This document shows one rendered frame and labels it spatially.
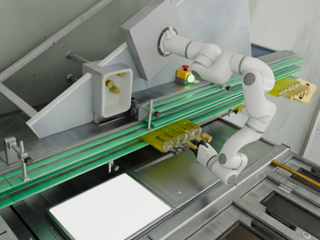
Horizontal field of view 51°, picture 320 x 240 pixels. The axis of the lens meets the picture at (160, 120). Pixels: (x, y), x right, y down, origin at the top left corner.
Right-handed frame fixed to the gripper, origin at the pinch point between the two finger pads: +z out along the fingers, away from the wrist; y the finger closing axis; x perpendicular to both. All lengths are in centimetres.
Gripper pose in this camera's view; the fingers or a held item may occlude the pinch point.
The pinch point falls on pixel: (194, 145)
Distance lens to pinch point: 169.0
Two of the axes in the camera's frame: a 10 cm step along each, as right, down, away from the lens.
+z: -4.9, -4.5, 7.4
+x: -8.6, 1.7, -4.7
